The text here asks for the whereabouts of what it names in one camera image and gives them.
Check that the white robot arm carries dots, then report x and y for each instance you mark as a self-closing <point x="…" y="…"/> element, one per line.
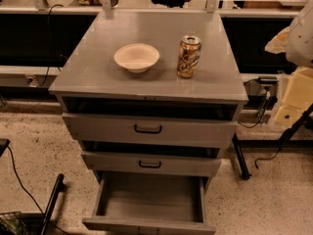
<point x="296" y="41"/>

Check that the orange drink can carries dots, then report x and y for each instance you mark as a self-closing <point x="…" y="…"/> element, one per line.
<point x="189" y="56"/>

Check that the black wire basket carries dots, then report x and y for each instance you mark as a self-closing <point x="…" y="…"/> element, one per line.
<point x="11" y="223"/>

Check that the grey drawer cabinet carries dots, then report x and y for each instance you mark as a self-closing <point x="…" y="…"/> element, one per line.
<point x="93" y="83"/>

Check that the black power adapter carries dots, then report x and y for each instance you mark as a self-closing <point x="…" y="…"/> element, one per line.
<point x="267" y="80"/>

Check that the grey top drawer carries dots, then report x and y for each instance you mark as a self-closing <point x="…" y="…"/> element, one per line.
<point x="151" y="130"/>

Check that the black metal stand leg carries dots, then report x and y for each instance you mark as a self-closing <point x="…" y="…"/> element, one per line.
<point x="57" y="189"/>

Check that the grey middle drawer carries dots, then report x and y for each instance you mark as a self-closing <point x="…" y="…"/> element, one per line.
<point x="157" y="164"/>

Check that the white paper bowl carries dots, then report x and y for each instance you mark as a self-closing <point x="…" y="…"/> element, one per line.
<point x="137" y="57"/>

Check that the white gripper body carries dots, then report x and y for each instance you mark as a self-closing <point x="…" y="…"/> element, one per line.
<point x="300" y="39"/>

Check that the black table frame right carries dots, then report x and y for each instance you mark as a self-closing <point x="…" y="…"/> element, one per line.
<point x="285" y="141"/>

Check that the grey open bottom drawer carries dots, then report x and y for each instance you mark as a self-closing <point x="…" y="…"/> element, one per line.
<point x="149" y="204"/>

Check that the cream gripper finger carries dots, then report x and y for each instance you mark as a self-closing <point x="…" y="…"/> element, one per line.
<point x="287" y="115"/>

